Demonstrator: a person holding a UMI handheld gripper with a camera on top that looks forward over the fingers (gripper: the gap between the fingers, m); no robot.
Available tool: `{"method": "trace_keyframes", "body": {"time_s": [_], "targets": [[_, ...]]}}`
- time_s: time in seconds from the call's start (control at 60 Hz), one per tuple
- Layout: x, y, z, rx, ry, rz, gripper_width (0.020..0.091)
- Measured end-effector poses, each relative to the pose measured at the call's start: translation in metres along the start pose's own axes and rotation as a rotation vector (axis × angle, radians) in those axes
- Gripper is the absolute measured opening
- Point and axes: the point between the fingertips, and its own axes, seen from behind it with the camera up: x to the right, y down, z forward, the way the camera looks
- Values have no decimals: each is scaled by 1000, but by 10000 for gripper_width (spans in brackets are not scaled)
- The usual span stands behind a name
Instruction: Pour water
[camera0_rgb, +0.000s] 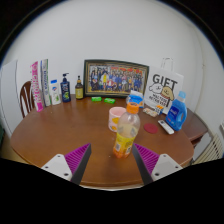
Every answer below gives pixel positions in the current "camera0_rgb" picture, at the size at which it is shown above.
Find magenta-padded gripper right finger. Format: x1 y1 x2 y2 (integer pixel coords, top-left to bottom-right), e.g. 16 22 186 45
132 143 184 186

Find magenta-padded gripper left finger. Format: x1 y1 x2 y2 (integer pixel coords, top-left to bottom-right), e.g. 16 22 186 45
40 143 92 186

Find orange-capped clear drink bottle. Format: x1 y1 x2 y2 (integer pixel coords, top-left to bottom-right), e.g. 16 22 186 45
112 101 142 159

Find white remote control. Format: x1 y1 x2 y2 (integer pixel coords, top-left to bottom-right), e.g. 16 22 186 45
157 119 175 135

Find flat round red coaster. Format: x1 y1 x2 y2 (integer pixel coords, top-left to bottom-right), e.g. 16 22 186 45
143 122 159 135

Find white radiator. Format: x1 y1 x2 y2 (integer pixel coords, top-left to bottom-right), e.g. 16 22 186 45
193 133 224 165

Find blue detergent bottle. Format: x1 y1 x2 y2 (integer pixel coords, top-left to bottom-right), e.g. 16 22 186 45
165 90 188 132

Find beige snack packet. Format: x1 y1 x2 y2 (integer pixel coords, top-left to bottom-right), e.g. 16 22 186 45
142 107 158 118

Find small orange and white box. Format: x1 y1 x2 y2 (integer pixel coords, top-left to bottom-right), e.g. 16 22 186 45
154 104 165 115

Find pink mug with yellow spots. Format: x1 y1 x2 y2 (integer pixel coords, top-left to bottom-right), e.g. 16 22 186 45
107 106 128 133

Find white lotion bottle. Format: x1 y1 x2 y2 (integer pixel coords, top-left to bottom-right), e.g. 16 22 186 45
49 79 62 106

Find dark blue pump bottle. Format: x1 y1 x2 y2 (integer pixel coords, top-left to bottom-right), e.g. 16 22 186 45
59 72 72 103

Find dark amber pump bottle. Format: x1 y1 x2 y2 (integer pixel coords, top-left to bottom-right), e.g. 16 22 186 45
74 75 85 100

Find white paper gift bag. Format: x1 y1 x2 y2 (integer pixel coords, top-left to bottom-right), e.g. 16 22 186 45
143 57 185 106

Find pink and white tall box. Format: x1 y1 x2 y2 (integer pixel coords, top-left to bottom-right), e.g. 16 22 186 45
29 60 45 113

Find dark wooden chair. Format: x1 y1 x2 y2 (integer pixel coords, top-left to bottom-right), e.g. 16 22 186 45
19 80 36 118

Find white leaning panel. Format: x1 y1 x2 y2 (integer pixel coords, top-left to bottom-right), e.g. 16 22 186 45
0 59 21 138

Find framed group photo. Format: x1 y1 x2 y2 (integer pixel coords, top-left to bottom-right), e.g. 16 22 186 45
82 59 150 98

